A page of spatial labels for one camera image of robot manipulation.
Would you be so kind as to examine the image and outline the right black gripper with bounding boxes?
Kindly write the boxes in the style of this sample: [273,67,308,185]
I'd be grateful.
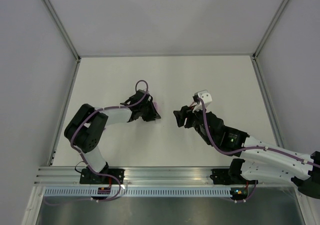
[173,102,213,146]

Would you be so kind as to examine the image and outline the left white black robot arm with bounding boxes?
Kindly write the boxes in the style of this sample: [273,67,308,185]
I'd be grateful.
[64,89,161,184]

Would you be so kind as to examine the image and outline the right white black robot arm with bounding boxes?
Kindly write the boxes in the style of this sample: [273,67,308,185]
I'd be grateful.
[173,106,320,199]

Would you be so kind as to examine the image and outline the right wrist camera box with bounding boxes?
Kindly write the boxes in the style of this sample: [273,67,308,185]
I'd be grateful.
[192,90,213,113]

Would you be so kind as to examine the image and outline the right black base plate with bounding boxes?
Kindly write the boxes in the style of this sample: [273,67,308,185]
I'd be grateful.
[209,168,247,185]

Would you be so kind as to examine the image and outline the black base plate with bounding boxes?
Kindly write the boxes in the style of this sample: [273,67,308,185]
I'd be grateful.
[209,168,247,185]
[79,168,125,185]

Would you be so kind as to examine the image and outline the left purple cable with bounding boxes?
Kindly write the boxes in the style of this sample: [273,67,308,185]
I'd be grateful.
[70,79,150,201]

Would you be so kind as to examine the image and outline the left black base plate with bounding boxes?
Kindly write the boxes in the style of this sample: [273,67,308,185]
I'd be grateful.
[79,168,125,185]

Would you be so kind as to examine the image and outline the white slotted cable duct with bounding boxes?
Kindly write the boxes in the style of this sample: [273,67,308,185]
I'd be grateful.
[44,186,232,198]

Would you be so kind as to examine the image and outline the aluminium mounting rail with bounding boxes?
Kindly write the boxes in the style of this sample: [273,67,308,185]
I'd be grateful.
[33,166,213,187]

